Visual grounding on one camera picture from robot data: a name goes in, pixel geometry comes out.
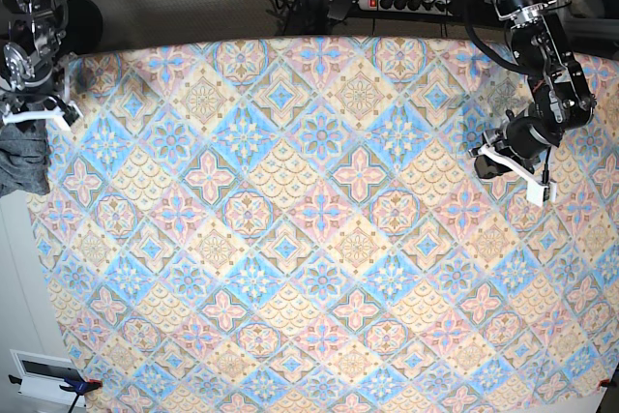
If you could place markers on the grey t-shirt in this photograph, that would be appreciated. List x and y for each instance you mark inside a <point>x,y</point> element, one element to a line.
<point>24,159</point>

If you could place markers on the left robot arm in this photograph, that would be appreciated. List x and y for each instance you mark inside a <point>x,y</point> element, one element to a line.
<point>561,98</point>

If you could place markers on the round black stool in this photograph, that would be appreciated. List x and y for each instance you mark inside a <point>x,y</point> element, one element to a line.
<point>84,29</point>

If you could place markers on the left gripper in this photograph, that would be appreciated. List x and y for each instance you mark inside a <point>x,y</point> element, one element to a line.
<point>516,147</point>

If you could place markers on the white wall box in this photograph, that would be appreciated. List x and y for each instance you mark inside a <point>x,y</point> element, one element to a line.
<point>40,377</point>

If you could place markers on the white power strip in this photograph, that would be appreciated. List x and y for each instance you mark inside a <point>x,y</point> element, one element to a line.
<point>435,7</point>

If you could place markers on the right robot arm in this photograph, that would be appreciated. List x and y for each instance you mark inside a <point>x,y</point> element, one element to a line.
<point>33,65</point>

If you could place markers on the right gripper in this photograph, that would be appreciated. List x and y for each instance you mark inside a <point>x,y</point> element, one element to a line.
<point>48,100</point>

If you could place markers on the patterned tablecloth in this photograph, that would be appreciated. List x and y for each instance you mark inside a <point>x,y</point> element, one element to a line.
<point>296,226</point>

